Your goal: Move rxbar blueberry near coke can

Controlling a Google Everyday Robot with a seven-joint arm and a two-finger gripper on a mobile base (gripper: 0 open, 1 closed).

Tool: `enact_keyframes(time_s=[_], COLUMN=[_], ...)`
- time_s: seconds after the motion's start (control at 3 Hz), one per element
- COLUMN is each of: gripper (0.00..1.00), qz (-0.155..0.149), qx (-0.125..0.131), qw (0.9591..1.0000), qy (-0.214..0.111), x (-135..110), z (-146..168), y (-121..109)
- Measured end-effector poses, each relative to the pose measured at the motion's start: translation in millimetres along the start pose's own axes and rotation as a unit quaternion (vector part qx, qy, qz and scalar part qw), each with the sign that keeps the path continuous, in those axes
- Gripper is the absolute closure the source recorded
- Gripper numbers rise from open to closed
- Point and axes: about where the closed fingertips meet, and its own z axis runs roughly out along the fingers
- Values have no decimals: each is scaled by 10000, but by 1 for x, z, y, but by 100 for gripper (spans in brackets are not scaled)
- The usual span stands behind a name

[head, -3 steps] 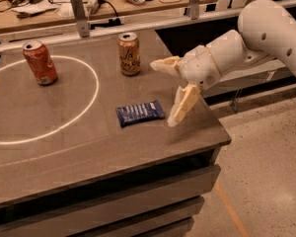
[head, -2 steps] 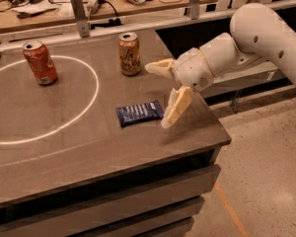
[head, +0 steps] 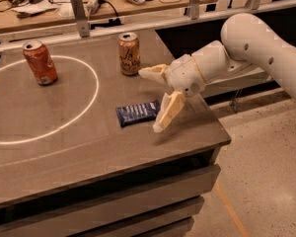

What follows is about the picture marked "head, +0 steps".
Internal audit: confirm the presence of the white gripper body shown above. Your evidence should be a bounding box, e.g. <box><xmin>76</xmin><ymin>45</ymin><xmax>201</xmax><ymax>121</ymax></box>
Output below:
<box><xmin>166</xmin><ymin>54</ymin><xmax>205</xmax><ymax>97</ymax></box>

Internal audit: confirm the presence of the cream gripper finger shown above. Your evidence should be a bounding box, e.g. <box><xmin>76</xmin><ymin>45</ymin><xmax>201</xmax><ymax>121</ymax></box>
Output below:
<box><xmin>153</xmin><ymin>91</ymin><xmax>185</xmax><ymax>133</ymax></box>
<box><xmin>139</xmin><ymin>64</ymin><xmax>168</xmax><ymax>84</ymax></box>

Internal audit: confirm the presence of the blue rxbar blueberry wrapper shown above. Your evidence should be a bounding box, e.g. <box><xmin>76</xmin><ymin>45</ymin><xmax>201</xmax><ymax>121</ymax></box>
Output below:
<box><xmin>115</xmin><ymin>100</ymin><xmax>160</xmax><ymax>127</ymax></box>

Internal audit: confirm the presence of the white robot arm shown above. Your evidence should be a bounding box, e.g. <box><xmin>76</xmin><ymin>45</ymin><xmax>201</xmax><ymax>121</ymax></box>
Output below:
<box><xmin>139</xmin><ymin>13</ymin><xmax>296</xmax><ymax>132</ymax></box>

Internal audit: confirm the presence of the gold lacroix can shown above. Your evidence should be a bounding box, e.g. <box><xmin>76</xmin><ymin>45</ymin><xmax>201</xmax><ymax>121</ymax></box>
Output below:
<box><xmin>117</xmin><ymin>32</ymin><xmax>140</xmax><ymax>76</ymax></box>

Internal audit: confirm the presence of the red coke can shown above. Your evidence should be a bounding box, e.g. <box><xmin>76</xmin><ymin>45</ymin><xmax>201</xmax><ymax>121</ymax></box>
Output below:
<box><xmin>23</xmin><ymin>39</ymin><xmax>58</xmax><ymax>86</ymax></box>

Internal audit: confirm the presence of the grey drawer cabinet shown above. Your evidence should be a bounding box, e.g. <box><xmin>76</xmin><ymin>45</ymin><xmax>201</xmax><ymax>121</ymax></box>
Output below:
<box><xmin>0</xmin><ymin>149</ymin><xmax>220</xmax><ymax>237</ymax></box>

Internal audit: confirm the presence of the grey metal post middle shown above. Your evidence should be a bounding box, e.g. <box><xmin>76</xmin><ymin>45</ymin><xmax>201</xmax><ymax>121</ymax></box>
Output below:
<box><xmin>187</xmin><ymin>0</ymin><xmax>199</xmax><ymax>20</ymax></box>

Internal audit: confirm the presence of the grey metal post left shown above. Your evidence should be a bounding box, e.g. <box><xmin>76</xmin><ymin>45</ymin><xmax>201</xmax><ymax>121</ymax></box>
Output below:
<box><xmin>70</xmin><ymin>0</ymin><xmax>90</xmax><ymax>38</ymax></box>

